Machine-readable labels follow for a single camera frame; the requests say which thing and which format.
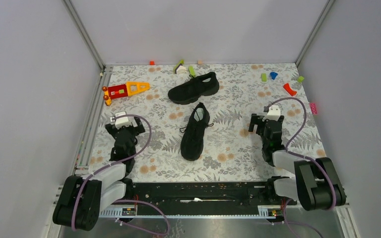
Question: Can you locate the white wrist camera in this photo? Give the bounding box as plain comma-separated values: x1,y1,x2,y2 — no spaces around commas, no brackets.
262,105,281,121
110,111,133,129

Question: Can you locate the black sneaker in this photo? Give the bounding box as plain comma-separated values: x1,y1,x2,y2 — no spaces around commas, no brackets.
180,103,213,161
168,72,220,105

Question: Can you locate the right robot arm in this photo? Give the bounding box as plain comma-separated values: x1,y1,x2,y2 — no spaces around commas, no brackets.
249,114,347,211

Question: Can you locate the pink brick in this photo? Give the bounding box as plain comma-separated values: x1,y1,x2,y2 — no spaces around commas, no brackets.
310,103,318,115

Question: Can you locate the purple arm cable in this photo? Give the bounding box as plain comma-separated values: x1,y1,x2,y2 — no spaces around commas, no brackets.
264,97,337,211
71,114,153,232

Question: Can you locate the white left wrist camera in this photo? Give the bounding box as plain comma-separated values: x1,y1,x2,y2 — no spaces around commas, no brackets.
110,111,133,129

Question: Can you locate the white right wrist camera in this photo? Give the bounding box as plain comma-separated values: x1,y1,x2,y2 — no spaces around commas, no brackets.
262,105,281,121

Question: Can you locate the red arch block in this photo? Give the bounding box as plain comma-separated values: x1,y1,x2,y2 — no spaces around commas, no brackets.
283,83,297,97

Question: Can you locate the lime green corner block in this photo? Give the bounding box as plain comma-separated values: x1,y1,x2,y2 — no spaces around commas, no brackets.
297,76,305,83

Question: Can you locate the blue toy piece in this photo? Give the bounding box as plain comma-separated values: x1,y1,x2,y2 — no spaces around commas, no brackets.
270,72,278,80

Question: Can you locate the lime green long brick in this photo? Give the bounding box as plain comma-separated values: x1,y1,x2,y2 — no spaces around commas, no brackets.
188,65,196,78

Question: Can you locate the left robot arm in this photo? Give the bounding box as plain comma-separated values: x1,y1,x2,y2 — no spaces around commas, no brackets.
52,114,145,231

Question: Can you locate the floral patterned mat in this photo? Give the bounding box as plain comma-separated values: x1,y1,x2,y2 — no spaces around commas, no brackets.
87,63,325,182

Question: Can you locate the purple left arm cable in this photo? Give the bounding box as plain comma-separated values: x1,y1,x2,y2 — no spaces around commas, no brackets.
71,114,153,232

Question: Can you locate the green purple white block stack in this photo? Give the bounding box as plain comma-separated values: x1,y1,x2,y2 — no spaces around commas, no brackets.
173,59,187,74

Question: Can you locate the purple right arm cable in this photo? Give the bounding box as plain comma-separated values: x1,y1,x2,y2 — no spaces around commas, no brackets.
264,97,337,211

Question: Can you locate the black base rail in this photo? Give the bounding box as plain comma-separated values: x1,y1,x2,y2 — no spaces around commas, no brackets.
103,181,298,218

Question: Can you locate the red yellow toy rocket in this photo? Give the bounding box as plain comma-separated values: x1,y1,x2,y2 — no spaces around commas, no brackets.
102,81,150,106

